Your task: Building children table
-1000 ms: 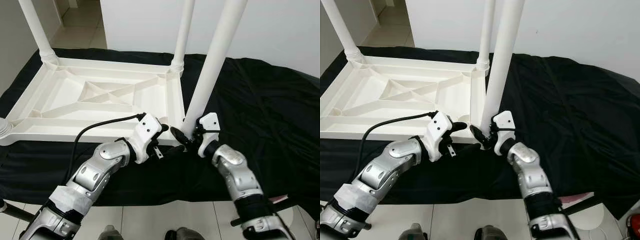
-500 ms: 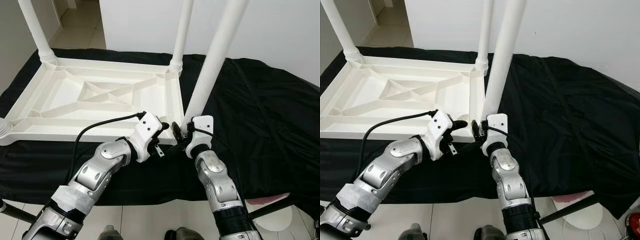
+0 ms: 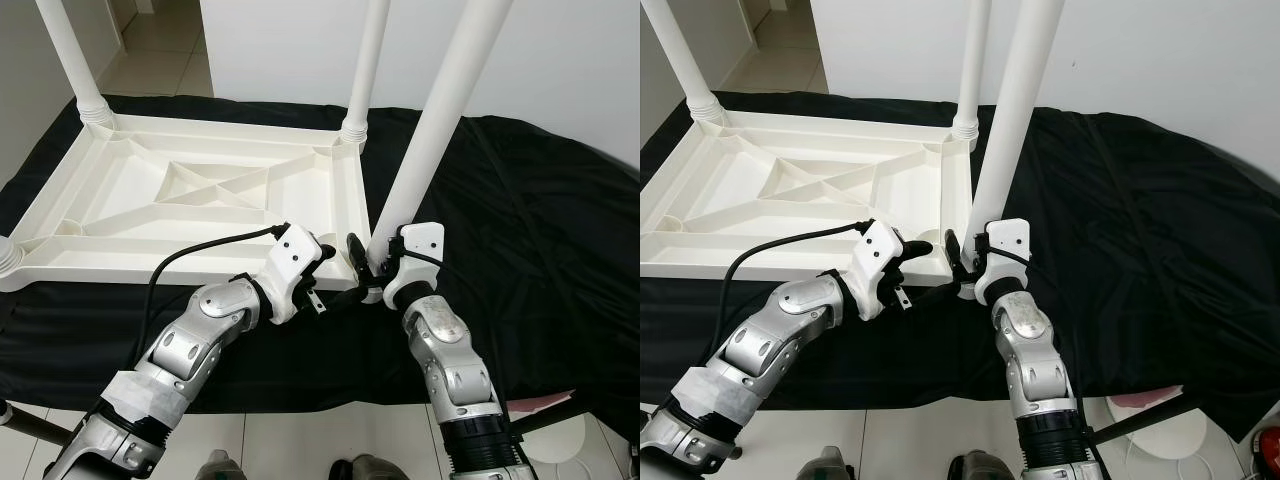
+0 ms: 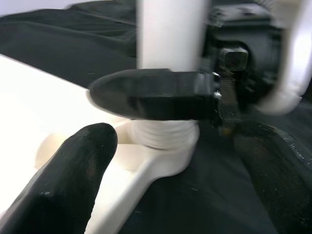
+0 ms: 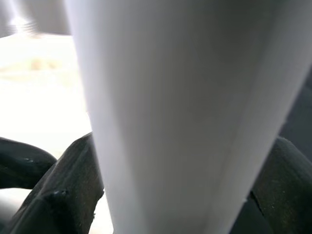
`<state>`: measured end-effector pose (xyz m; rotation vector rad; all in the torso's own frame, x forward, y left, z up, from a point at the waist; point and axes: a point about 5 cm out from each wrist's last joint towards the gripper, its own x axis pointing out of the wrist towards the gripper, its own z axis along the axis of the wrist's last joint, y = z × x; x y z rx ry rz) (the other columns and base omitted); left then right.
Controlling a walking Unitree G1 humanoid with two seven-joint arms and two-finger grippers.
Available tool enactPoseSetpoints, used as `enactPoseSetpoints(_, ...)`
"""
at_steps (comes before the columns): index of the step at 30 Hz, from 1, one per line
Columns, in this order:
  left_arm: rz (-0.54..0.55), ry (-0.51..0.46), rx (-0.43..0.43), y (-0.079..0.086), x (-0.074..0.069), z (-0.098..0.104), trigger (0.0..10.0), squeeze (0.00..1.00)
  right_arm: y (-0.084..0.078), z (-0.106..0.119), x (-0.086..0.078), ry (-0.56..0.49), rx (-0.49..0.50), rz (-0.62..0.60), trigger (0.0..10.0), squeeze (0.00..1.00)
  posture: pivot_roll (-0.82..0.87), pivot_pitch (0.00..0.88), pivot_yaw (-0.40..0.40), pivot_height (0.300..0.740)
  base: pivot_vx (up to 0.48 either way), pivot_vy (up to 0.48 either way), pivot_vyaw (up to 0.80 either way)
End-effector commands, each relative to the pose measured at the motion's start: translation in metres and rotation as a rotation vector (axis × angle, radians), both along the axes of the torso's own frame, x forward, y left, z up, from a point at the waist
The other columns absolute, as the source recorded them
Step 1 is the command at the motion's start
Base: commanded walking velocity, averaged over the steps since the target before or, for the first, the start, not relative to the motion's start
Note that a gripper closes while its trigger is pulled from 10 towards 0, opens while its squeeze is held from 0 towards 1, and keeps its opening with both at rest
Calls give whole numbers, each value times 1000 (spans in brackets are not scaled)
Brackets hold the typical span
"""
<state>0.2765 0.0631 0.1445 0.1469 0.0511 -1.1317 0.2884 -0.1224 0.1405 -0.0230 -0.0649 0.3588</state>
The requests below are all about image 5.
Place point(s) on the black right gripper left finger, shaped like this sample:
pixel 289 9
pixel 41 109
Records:
pixel 61 190

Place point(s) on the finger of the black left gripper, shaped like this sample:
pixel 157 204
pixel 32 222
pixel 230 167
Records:
pixel 22 165

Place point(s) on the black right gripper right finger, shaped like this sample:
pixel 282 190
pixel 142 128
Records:
pixel 287 190

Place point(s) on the cream plastic children table top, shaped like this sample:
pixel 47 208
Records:
pixel 44 92

